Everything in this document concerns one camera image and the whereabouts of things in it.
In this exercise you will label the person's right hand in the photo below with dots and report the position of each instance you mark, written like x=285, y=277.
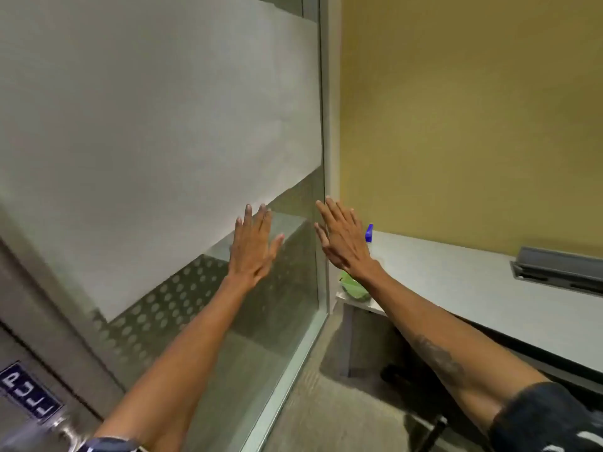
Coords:
x=346, y=244

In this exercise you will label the person's left hand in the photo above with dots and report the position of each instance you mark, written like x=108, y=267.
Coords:
x=252, y=254

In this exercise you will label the blue spray bottle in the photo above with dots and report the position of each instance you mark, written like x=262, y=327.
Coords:
x=369, y=232

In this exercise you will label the green microfibre cloth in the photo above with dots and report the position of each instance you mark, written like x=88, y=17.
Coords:
x=353, y=289

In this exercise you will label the person's right forearm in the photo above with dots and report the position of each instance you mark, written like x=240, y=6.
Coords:
x=433, y=338

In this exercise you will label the person's left forearm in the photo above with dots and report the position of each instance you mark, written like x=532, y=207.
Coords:
x=188, y=357

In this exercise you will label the blue pull sign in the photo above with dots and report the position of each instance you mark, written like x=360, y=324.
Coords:
x=28, y=390

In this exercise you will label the white table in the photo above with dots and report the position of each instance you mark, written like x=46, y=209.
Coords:
x=447, y=287

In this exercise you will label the dark blue left sleeve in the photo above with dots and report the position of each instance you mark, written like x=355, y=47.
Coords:
x=110, y=444

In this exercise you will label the dark blue sleeve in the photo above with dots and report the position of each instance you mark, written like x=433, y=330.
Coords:
x=551, y=418
x=110, y=444

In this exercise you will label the dark blue right sleeve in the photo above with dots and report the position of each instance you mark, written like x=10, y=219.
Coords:
x=551, y=418

